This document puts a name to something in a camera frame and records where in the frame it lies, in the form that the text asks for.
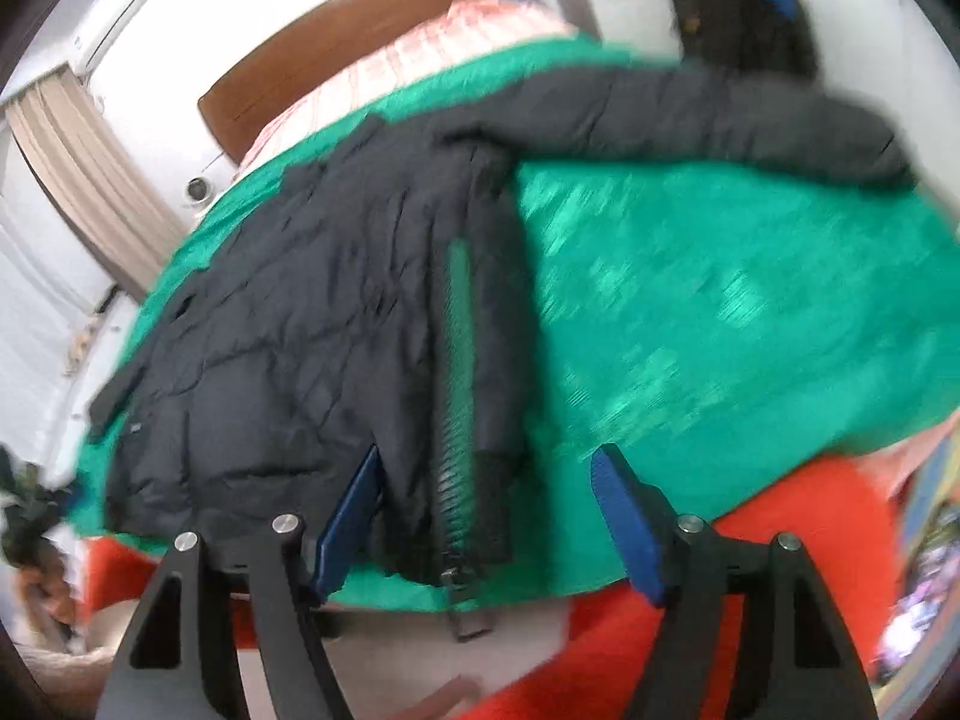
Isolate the black puffer jacket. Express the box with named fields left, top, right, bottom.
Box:
left=89, top=65, right=911, bottom=614

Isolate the wooden headboard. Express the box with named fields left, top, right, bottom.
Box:
left=197, top=0, right=455, bottom=163

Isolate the white round fan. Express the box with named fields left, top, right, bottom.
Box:
left=184, top=176, right=217, bottom=208

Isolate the orange garment of operator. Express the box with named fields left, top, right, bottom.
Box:
left=98, top=445, right=877, bottom=718

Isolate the white air conditioner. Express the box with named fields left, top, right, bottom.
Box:
left=67, top=0, right=148, bottom=78

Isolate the black and blue hanging coat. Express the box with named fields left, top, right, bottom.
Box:
left=674, top=0, right=818, bottom=82

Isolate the beige curtain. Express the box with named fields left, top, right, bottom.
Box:
left=5, top=68, right=187, bottom=301

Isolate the pink plaid bed sheet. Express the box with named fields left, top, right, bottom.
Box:
left=238, top=0, right=578, bottom=176

